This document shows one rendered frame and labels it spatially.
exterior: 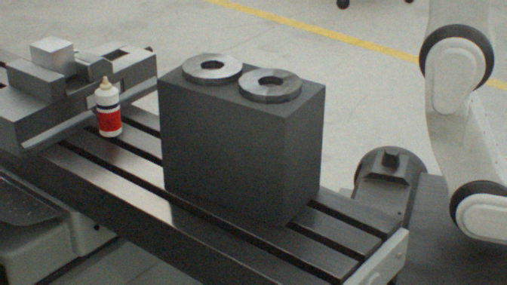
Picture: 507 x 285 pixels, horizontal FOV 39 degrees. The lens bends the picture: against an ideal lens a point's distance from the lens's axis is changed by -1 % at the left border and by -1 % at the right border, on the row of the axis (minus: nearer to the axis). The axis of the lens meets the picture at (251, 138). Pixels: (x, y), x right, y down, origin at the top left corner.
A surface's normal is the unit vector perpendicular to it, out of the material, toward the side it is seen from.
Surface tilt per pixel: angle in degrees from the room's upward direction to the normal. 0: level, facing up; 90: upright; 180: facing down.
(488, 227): 90
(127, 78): 90
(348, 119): 0
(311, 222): 0
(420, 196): 0
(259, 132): 90
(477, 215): 90
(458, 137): 115
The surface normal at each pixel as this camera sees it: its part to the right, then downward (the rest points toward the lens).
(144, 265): 0.78, 0.32
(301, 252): 0.00, -0.86
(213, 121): -0.54, 0.43
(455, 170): -0.31, 0.48
